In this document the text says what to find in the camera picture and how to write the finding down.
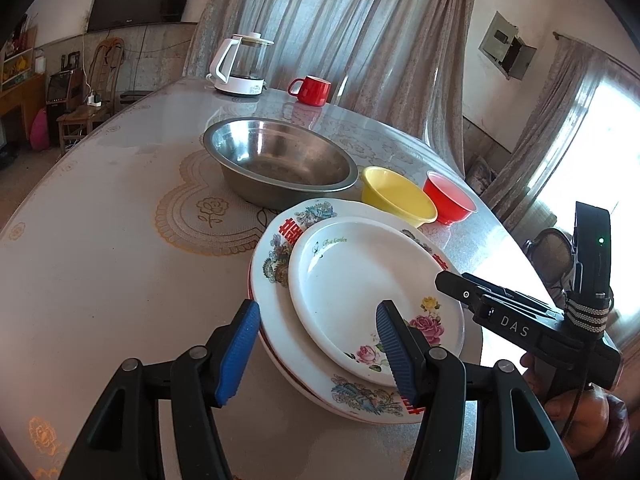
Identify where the pink bag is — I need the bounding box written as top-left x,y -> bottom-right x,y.
30,108 -> 49,151

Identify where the grey patterned cushion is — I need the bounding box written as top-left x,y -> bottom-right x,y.
467,155 -> 498,197

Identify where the white plate with pink roses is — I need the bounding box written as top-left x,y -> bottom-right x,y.
288,216 -> 466,388

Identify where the red plastic bowl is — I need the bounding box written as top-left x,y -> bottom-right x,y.
423,170 -> 477,226

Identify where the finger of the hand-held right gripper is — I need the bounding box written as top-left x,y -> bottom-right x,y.
460,272 -> 566,318
434,271 -> 488,313

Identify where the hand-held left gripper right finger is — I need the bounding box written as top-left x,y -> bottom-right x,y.
375,300 -> 568,480

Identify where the white glass electric kettle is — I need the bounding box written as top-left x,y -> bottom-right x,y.
207,32 -> 275,98

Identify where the yellow plastic bowl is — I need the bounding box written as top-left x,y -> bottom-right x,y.
361,166 -> 438,228

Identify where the person's right hand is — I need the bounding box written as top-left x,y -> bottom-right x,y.
519,350 -> 610,459

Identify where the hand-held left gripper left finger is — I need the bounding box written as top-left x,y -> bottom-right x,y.
59,299 -> 262,480

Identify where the red mug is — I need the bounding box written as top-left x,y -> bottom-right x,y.
287,75 -> 332,108

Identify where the wide grey window curtain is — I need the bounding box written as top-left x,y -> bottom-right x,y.
182,0 -> 488,171

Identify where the white plate with red characters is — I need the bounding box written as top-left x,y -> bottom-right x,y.
248,198 -> 453,426

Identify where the wooden chair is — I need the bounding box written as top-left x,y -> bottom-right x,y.
56,39 -> 126,156

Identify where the narrow grey window curtain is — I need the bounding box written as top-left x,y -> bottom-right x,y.
482,35 -> 613,231

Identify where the wooden desk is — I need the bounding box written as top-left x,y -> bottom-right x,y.
0,74 -> 47,146

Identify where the wooden desktop shelf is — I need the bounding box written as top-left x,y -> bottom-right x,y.
0,25 -> 38,86

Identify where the white plate with purple flowers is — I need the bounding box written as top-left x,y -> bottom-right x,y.
247,270 -> 426,427

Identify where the black floor speaker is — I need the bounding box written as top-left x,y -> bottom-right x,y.
45,70 -> 83,136

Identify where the grey wall electrical box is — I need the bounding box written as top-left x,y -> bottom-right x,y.
478,11 -> 537,81

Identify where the stainless steel basin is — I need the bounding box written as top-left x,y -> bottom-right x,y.
202,116 -> 359,209

